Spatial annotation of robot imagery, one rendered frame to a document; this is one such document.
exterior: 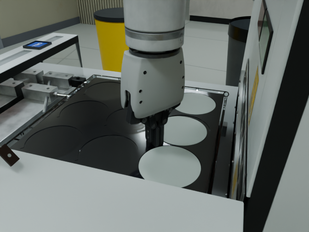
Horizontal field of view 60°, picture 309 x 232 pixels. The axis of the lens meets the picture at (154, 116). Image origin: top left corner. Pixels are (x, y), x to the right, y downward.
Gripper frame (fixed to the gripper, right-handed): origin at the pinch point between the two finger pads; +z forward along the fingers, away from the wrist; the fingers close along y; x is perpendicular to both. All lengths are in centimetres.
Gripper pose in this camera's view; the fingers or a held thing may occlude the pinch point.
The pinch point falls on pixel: (154, 132)
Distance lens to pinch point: 47.4
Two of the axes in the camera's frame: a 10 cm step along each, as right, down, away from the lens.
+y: -8.0, 3.2, -5.1
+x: 6.1, 4.2, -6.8
